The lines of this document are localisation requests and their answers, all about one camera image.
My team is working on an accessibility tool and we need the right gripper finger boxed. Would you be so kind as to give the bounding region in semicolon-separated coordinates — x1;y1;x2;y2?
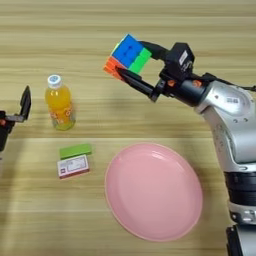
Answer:
115;66;160;102
139;40;172;62

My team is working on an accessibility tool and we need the green rectangular block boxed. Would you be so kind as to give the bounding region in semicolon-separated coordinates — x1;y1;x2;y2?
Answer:
59;143;93;161

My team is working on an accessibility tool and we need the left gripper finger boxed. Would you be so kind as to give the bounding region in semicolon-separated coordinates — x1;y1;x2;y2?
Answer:
18;85;32;123

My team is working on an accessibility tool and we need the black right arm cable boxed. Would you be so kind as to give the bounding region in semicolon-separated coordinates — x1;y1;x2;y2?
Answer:
203;72;256;93

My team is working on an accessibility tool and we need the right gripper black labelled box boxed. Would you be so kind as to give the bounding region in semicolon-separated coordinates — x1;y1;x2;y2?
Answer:
165;41;196;73

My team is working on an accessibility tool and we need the multicolour puzzle cube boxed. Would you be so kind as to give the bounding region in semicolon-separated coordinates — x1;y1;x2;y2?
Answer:
102;33;153;81

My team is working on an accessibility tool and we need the white and red card box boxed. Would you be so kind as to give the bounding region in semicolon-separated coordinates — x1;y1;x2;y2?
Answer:
56;153;91;180

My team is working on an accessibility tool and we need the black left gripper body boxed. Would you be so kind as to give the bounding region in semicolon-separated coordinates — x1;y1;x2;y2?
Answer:
0;110;25;153

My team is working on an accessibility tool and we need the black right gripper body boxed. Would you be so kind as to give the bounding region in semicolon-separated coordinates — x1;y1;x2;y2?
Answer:
150;68;210;108

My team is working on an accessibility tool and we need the pink round plate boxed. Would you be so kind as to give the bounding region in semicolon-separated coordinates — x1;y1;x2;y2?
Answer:
104;142;204;243

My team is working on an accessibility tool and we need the orange juice bottle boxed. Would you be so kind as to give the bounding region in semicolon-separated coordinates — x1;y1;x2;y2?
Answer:
44;74;76;132

